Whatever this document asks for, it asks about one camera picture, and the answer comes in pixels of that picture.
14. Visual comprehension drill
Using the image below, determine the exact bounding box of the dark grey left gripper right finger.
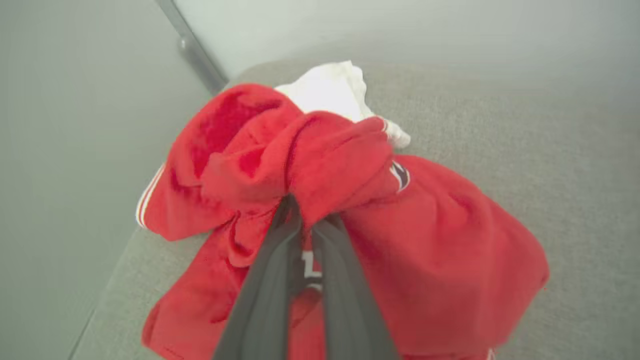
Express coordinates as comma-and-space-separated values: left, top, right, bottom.
311, 215, 401, 360

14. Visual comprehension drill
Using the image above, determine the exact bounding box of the grey metal baseboard strip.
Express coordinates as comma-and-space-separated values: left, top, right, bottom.
155, 0, 230, 96

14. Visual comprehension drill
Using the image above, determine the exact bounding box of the grey fabric sofa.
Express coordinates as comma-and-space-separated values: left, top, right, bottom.
70, 57, 640, 360

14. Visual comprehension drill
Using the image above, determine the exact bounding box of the red basketball jersey white trim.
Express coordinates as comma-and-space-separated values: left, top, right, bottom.
135, 60, 551, 360

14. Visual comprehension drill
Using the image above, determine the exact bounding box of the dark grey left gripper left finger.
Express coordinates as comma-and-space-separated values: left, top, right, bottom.
212, 194, 304, 360

